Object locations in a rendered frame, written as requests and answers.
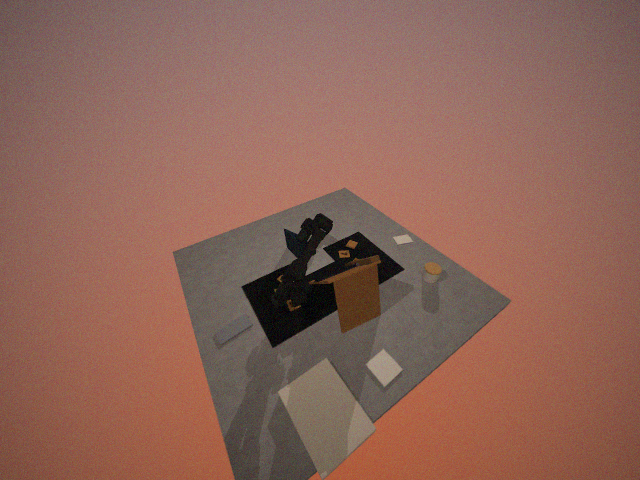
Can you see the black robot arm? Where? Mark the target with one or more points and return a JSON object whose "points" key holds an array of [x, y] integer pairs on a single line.
{"points": [[296, 270]]}

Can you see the grey flat bar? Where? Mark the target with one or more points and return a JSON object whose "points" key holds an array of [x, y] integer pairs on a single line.
{"points": [[234, 328]]}

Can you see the beige flat rectangular slab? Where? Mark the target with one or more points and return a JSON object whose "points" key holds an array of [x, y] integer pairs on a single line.
{"points": [[328, 418]]}

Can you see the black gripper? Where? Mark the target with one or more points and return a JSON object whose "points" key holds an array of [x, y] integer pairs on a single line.
{"points": [[304, 287]]}

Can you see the small beige jar with tan lid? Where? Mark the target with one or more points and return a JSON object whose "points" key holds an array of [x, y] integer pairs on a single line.
{"points": [[431, 272]]}

